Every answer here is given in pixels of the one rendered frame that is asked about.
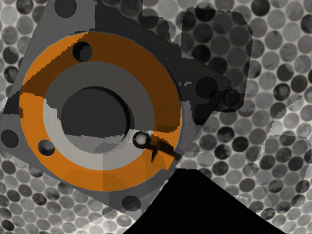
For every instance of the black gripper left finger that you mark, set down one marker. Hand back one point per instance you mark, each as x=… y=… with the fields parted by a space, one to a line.
x=171 y=210

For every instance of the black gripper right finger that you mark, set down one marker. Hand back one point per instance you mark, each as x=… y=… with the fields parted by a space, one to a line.
x=215 y=211

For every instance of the orange round plate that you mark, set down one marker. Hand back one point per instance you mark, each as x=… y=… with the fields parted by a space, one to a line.
x=123 y=66

